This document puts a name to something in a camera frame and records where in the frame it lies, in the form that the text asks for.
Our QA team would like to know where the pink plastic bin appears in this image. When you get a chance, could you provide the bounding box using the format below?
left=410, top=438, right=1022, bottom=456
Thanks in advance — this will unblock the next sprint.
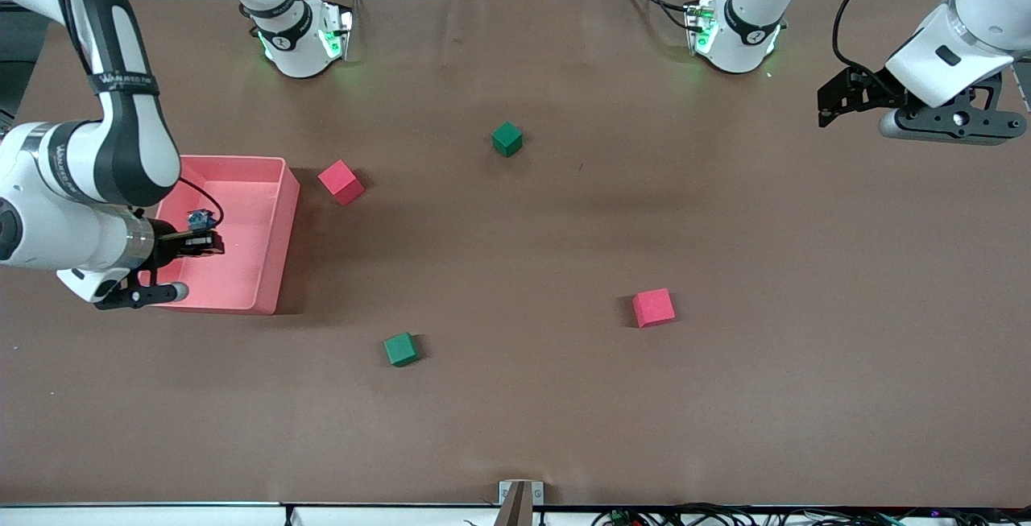
left=141, top=154, right=301, bottom=316

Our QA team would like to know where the red cube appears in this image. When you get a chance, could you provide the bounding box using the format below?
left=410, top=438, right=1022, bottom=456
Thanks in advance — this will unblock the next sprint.
left=631, top=288, right=677, bottom=329
left=317, top=159, right=366, bottom=207

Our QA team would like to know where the green cube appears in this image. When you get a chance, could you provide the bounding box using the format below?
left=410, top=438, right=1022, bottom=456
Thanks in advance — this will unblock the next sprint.
left=491, top=122, right=524, bottom=159
left=383, top=332, right=420, bottom=368

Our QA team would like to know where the brown table cover sheet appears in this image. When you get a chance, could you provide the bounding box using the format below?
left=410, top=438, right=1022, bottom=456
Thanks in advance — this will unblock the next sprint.
left=0, top=0, right=1031, bottom=508

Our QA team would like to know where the right arm black wrist cable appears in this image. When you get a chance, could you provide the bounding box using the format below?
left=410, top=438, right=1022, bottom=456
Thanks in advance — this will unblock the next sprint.
left=48, top=0, right=225, bottom=230

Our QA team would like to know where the arm black wrist cable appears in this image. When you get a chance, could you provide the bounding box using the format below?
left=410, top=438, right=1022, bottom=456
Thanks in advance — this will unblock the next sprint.
left=48, top=0, right=225, bottom=230
left=831, top=0, right=927, bottom=80

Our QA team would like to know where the left arm black wrist cable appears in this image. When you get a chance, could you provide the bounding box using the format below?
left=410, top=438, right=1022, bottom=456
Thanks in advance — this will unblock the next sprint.
left=831, top=0, right=927, bottom=80

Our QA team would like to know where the left arm black base cable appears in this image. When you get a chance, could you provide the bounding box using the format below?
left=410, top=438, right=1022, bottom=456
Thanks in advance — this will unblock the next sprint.
left=619, top=0, right=695, bottom=32

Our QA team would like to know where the white table edge rail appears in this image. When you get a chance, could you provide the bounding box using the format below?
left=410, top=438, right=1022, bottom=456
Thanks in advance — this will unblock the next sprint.
left=0, top=501, right=1031, bottom=526

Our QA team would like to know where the metal camera pole bracket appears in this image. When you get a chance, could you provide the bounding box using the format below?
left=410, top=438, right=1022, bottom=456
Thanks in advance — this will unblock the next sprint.
left=495, top=480, right=545, bottom=526

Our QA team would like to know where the tangled black cable bundle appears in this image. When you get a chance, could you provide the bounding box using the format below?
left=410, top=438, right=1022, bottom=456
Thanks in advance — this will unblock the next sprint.
left=592, top=503, right=1031, bottom=526

